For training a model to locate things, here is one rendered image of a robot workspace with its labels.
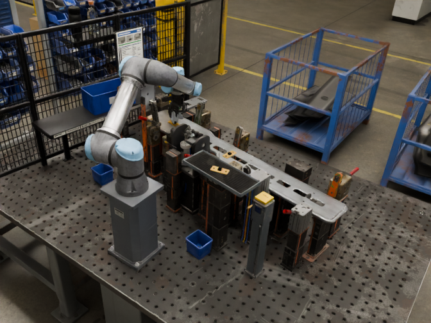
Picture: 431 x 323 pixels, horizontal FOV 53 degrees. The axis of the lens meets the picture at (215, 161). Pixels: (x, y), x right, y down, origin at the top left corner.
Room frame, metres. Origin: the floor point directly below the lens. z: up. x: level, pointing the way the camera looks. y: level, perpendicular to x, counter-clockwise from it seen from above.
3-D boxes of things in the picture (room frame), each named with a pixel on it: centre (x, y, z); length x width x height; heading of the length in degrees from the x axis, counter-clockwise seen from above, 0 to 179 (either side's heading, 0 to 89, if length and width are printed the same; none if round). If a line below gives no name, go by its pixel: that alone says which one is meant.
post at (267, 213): (1.48, -0.22, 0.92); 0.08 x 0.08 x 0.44; 48
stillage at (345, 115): (4.21, -1.08, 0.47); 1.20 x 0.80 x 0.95; 145
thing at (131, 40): (2.81, 0.62, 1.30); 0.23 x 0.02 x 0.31; 138
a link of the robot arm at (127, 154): (1.58, 0.38, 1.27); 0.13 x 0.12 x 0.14; 71
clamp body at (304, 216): (1.54, -0.41, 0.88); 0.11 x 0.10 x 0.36; 138
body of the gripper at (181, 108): (2.34, 0.24, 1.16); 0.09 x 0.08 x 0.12; 48
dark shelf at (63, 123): (2.51, 0.73, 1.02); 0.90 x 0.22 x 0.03; 138
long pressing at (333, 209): (2.05, -0.10, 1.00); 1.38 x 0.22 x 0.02; 48
